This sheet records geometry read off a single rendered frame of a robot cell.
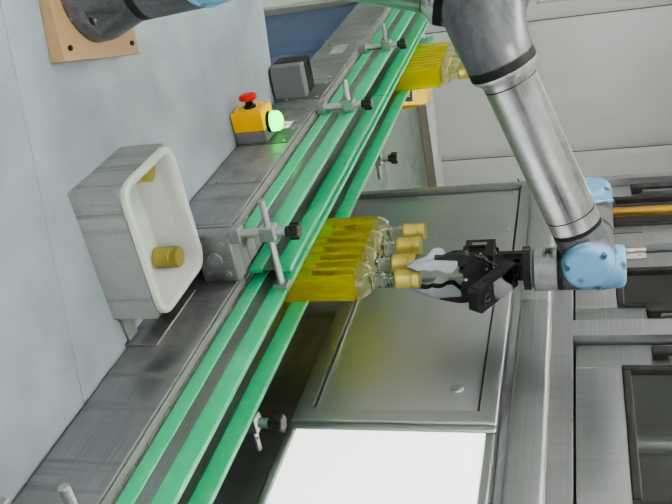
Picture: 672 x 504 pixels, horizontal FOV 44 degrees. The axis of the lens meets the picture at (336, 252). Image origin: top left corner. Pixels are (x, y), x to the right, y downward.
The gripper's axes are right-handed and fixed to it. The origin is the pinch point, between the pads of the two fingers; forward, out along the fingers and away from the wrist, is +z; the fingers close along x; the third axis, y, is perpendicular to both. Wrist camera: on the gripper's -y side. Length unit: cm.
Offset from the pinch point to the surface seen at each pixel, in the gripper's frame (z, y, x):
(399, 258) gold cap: 3.5, 4.9, 1.4
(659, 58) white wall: -90, 592, -144
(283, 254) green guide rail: 23.2, -0.8, 6.3
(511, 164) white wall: 36, 594, -230
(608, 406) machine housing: -31.7, -13.8, -16.8
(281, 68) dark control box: 38, 58, 24
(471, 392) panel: -10.2, -15.7, -12.7
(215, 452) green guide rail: 23.4, -41.5, -4.0
